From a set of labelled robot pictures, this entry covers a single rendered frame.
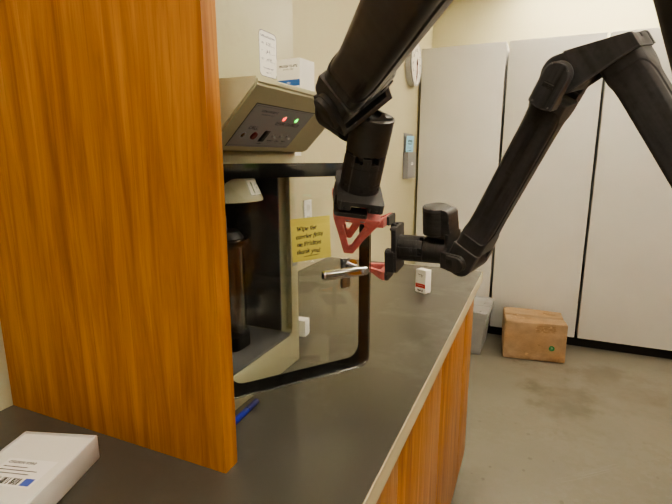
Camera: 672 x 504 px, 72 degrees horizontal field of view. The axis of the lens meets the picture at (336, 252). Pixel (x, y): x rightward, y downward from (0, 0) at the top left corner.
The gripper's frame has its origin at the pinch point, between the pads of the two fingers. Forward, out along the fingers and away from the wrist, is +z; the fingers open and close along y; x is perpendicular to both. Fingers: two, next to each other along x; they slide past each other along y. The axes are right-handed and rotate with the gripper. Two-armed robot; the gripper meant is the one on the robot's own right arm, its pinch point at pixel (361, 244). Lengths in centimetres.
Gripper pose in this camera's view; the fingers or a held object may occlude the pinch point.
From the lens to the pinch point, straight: 106.5
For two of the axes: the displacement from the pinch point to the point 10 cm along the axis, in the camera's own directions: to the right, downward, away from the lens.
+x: -4.0, 2.8, -8.7
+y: -0.4, -9.6, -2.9
